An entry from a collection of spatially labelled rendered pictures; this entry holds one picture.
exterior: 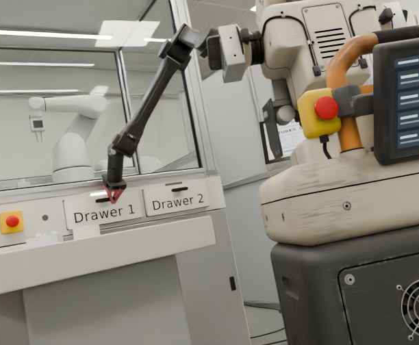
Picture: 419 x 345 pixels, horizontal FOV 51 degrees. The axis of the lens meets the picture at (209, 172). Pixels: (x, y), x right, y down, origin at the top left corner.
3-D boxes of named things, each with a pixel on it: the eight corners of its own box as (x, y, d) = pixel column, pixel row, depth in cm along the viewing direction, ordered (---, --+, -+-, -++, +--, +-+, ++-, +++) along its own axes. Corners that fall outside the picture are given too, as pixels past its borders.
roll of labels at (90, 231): (97, 239, 116) (95, 224, 116) (71, 244, 116) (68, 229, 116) (103, 238, 123) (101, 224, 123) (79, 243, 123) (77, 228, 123)
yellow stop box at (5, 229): (24, 230, 151) (22, 209, 151) (1, 234, 147) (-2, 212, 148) (22, 231, 155) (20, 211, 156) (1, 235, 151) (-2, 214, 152)
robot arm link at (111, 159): (108, 153, 157) (124, 154, 158) (107, 146, 163) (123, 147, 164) (107, 171, 160) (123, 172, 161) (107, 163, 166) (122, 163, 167)
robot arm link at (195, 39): (179, 18, 160) (201, 33, 164) (159, 50, 162) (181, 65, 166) (213, 24, 120) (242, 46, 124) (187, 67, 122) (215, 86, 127)
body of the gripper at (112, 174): (118, 176, 171) (118, 159, 168) (127, 188, 163) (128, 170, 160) (101, 179, 168) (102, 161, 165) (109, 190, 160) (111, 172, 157)
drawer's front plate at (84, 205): (142, 217, 175) (137, 189, 177) (68, 229, 161) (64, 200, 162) (140, 218, 177) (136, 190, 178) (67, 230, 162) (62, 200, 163)
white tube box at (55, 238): (58, 247, 125) (56, 233, 125) (27, 252, 123) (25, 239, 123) (64, 246, 137) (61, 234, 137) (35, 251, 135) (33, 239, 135)
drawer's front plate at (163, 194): (210, 205, 191) (205, 181, 192) (148, 215, 177) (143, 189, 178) (208, 206, 193) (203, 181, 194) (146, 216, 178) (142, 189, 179)
